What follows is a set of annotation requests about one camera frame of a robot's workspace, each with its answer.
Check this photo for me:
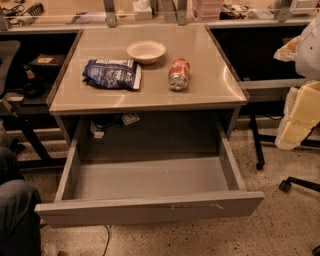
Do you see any person's leg in jeans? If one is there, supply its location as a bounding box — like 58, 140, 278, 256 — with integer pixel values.
0, 147, 41, 256

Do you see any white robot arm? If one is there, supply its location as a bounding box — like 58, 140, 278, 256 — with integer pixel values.
274, 13, 320, 150

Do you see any blue chip bag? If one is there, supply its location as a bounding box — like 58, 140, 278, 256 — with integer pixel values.
82, 59, 142, 91

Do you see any pink plastic basket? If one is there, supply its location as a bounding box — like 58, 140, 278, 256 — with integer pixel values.
192, 0, 223, 19

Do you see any black chair base wheel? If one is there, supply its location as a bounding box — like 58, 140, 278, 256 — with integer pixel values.
279, 177, 320, 192

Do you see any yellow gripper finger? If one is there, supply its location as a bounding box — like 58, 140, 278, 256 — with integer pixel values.
275, 81, 320, 150

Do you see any white tag under cabinet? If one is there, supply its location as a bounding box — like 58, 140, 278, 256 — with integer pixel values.
121, 113, 140, 125

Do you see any white paper bowl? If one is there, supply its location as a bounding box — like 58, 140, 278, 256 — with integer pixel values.
127, 40, 166, 65

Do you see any white tissue box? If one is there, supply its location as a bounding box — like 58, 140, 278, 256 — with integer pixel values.
133, 0, 152, 20

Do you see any black cable on floor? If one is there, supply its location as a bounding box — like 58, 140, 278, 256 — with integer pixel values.
102, 225, 112, 256

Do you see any black bag under desk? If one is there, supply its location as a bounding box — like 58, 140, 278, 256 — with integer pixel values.
23, 54, 66, 98

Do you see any orange soda can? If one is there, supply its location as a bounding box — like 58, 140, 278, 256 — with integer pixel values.
168, 58, 190, 91

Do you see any open grey drawer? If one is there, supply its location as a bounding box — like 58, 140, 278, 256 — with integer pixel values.
36, 115, 264, 228

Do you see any black office chair left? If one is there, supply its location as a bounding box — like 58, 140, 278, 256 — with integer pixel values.
0, 40, 22, 118

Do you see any grey cabinet with top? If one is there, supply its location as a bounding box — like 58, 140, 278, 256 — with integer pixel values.
46, 23, 250, 148

